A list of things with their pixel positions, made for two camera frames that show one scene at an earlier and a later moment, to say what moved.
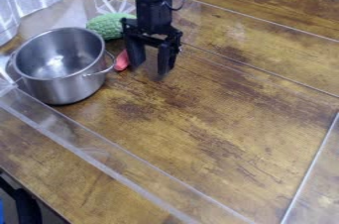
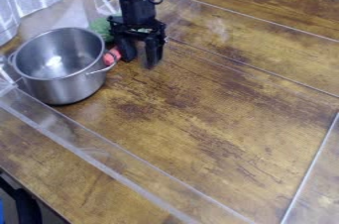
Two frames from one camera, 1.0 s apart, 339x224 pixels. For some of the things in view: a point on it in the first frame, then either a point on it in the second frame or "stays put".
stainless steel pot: x=61 y=62 stays put
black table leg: x=27 y=203 stays put
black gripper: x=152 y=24 to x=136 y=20
